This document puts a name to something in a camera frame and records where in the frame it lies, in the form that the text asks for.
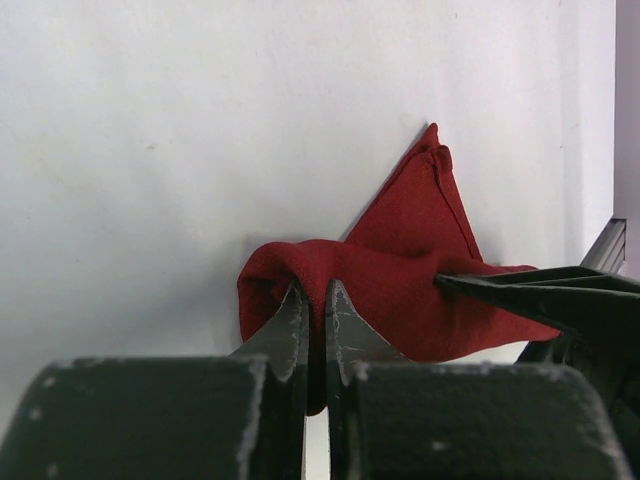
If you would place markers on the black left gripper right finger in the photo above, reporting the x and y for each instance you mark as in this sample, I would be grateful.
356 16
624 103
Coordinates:
392 418

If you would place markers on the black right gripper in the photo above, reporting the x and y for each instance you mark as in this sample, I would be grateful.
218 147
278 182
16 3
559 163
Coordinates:
589 304

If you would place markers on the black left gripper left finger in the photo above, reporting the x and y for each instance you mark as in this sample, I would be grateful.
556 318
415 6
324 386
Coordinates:
240 416

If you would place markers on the red cloth napkin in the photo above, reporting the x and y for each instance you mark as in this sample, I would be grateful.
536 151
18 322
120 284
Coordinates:
415 228

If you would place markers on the right aluminium table rail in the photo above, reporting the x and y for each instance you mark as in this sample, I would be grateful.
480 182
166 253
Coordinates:
608 252

